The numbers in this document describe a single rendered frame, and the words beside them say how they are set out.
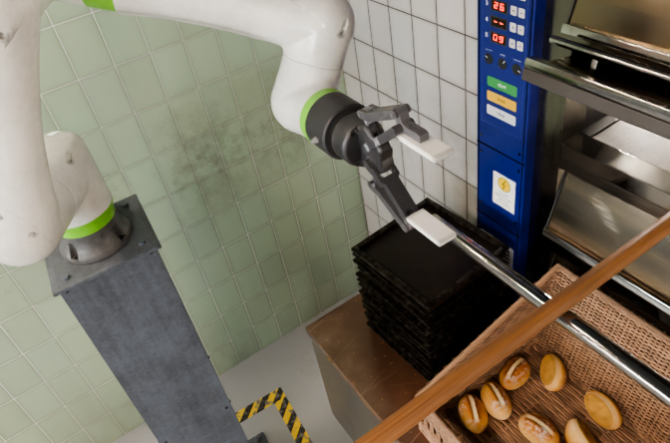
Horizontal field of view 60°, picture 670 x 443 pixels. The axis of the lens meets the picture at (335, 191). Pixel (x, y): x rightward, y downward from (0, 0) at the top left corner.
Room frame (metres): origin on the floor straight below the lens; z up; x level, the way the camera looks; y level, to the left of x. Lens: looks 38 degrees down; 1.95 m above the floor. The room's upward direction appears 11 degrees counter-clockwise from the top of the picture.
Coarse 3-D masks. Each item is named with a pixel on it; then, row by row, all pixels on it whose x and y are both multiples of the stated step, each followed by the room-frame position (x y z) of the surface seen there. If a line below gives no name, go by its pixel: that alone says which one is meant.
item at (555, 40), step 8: (552, 40) 0.94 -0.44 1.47; (560, 40) 0.93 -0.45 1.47; (568, 40) 0.92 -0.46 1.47; (568, 48) 0.91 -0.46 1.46; (576, 48) 0.90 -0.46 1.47; (584, 48) 0.88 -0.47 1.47; (592, 48) 0.88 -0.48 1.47; (592, 56) 0.87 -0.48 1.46; (600, 56) 0.85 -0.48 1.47; (608, 56) 0.84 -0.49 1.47; (616, 56) 0.83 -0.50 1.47; (592, 64) 0.86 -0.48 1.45; (600, 64) 0.86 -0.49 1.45; (616, 64) 0.83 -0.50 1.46; (624, 64) 0.81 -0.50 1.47; (632, 64) 0.80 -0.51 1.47; (640, 64) 0.79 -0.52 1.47; (592, 72) 0.86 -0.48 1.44; (640, 72) 0.79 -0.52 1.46; (648, 72) 0.78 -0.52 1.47; (656, 72) 0.77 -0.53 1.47; (664, 72) 0.76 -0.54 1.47; (664, 80) 0.75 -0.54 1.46
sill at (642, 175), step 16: (576, 144) 1.00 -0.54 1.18; (592, 144) 0.99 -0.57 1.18; (576, 160) 0.97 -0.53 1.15; (592, 160) 0.94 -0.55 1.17; (608, 160) 0.92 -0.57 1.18; (624, 160) 0.91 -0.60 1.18; (640, 160) 0.90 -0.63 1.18; (608, 176) 0.90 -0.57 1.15; (624, 176) 0.87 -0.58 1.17; (640, 176) 0.85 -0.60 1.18; (656, 176) 0.85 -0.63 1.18; (640, 192) 0.84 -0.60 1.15; (656, 192) 0.81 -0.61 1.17
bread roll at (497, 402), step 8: (488, 384) 0.80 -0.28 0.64; (496, 384) 0.80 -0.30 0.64; (488, 392) 0.78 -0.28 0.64; (496, 392) 0.77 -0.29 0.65; (504, 392) 0.77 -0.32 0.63; (488, 400) 0.76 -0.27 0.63; (496, 400) 0.75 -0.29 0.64; (504, 400) 0.75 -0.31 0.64; (488, 408) 0.75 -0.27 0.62; (496, 408) 0.74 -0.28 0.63; (504, 408) 0.73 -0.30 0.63; (496, 416) 0.73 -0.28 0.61; (504, 416) 0.72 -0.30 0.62
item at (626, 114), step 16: (560, 64) 0.95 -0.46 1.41; (576, 64) 0.95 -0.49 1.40; (608, 64) 0.95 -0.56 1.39; (528, 80) 0.92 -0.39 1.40; (544, 80) 0.89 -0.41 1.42; (608, 80) 0.87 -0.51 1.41; (624, 80) 0.87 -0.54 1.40; (640, 80) 0.86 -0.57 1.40; (656, 80) 0.86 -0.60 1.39; (576, 96) 0.83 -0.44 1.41; (592, 96) 0.81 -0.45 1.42; (656, 96) 0.79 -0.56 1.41; (608, 112) 0.77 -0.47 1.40; (624, 112) 0.75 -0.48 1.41; (640, 112) 0.73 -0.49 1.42; (656, 128) 0.70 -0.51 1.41
